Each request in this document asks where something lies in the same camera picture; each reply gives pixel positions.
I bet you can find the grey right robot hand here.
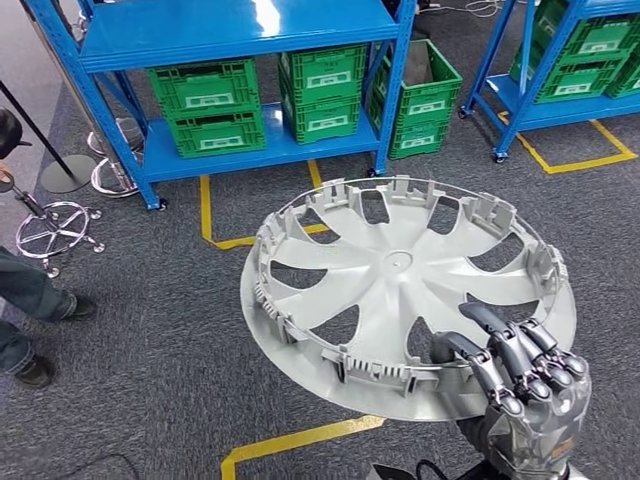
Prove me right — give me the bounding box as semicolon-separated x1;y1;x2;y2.
432;301;592;480

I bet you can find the grey plastic wheel hubcap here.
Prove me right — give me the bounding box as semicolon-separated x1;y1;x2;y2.
239;174;578;423

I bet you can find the blue steel shelf rack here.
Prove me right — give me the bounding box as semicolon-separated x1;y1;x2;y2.
459;0;640;164
22;0;418;212

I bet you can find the yellow floor tape outline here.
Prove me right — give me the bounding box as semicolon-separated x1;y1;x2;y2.
496;111;638;176
198;158;331;252

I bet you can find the green plastic crate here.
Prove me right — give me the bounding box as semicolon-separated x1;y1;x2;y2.
368;38;463;127
288;92;362;146
277;43;370;105
605;49;640;99
509;52;630;105
387;115;450;161
146;58;262;122
531;0;640;66
167;109;267;159

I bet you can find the grey plastic sheet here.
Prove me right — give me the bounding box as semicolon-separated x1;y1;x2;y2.
399;40;433;87

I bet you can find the chrome star-base stool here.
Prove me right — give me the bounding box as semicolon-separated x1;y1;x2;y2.
0;107;106;280

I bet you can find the person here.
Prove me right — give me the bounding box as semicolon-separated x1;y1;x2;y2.
0;246;96;390

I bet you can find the white floor cable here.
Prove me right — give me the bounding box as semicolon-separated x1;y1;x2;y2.
420;0;506;20

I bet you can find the thin black floor cable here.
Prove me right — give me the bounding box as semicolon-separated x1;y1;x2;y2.
47;452;141;480

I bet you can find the chrome ring stool base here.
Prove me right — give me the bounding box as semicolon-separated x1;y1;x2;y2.
86;117;146;199

